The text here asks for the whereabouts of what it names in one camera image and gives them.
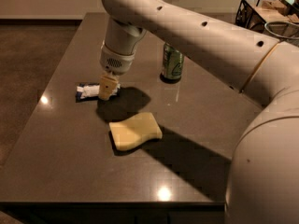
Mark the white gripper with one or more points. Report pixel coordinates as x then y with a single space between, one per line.
116 61

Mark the blue white rxbar wrapper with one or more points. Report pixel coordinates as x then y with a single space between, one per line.
87 91

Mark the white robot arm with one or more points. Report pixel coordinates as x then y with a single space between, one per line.
263 184

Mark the yellow sponge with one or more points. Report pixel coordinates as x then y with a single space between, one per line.
135 131

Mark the green soda can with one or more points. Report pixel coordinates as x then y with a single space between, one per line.
172 64

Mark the clear glass bowl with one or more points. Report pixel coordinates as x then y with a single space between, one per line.
282 30

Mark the black wire basket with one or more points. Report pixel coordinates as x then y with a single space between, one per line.
254 14

